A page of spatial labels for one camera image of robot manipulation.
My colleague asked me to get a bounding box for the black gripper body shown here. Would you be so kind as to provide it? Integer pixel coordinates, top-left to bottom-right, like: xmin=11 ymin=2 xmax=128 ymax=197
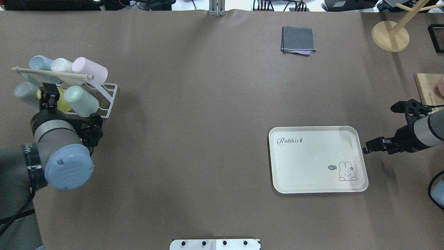
xmin=40 ymin=91 xmax=100 ymax=121
xmin=387 ymin=125 xmax=421 ymax=155

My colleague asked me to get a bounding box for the green plastic cup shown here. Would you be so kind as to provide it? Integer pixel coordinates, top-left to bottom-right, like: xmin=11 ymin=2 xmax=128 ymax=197
xmin=63 ymin=86 xmax=99 ymax=117

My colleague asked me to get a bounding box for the cream rabbit tray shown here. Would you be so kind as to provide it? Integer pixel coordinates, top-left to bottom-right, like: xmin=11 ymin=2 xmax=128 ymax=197
xmin=268 ymin=126 xmax=368 ymax=194

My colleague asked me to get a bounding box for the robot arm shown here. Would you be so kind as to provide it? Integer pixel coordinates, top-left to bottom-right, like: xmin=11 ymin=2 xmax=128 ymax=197
xmin=362 ymin=110 xmax=444 ymax=155
xmin=0 ymin=83 xmax=103 ymax=250

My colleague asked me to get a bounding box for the yellow plastic cup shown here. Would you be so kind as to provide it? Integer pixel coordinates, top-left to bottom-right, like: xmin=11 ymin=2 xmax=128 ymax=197
xmin=36 ymin=86 xmax=72 ymax=113

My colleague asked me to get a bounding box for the grey plastic cup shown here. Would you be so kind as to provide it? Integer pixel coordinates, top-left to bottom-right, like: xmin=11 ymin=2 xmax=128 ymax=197
xmin=14 ymin=82 xmax=40 ymax=112

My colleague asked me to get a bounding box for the cream plastic cup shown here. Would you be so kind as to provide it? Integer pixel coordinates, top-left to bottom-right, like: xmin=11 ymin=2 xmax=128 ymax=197
xmin=50 ymin=58 xmax=84 ymax=86

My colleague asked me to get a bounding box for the blue plastic cup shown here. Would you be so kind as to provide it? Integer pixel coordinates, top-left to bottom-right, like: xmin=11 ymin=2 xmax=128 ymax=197
xmin=28 ymin=55 xmax=62 ymax=84

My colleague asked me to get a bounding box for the pink plastic cup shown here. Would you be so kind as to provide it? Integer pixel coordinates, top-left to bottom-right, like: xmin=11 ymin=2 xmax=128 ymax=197
xmin=71 ymin=57 xmax=108 ymax=84

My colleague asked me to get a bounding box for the black glass rack tray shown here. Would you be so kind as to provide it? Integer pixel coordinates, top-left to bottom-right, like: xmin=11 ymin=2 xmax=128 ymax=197
xmin=428 ymin=24 xmax=444 ymax=53

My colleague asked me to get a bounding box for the wooden cutting board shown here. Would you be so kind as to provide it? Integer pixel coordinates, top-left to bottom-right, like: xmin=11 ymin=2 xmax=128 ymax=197
xmin=414 ymin=73 xmax=444 ymax=112

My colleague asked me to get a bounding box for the pink bowl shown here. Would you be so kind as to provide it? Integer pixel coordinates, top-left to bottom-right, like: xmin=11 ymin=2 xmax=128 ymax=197
xmin=437 ymin=74 xmax=444 ymax=97

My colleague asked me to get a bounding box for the wooden mug tree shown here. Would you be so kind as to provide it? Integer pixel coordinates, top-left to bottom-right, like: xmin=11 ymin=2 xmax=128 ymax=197
xmin=371 ymin=0 xmax=444 ymax=52

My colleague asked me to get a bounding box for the folded grey cloth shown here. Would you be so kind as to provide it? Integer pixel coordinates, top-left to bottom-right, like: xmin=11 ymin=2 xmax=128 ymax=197
xmin=281 ymin=26 xmax=317 ymax=56

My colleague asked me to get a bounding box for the white wire cup rack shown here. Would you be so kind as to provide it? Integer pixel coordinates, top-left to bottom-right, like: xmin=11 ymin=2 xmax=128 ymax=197
xmin=11 ymin=67 xmax=118 ymax=118

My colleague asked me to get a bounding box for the aluminium frame post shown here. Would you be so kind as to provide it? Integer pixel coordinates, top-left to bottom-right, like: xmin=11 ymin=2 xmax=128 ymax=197
xmin=208 ymin=0 xmax=226 ymax=16

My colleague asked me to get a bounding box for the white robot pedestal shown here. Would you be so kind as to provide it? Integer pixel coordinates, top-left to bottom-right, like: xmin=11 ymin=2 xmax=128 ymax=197
xmin=169 ymin=239 xmax=262 ymax=250

